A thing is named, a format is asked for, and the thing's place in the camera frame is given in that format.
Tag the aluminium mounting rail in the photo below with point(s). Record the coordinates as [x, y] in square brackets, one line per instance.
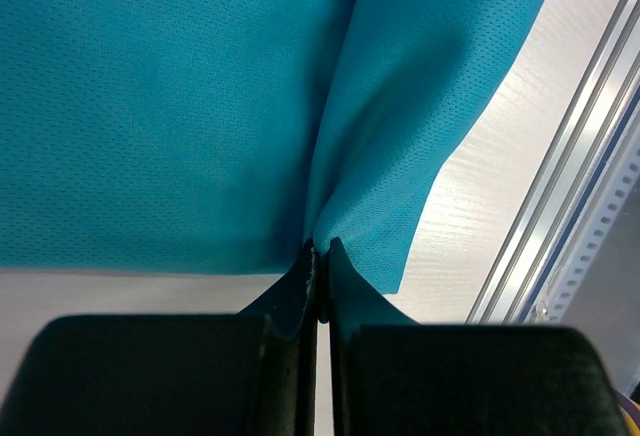
[592, 124]

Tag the teal t-shirt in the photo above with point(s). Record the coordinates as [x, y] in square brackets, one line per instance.
[217, 136]

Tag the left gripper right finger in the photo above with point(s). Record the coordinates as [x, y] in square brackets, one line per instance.
[394, 376]

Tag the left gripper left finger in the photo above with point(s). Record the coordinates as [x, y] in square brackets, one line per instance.
[248, 373]

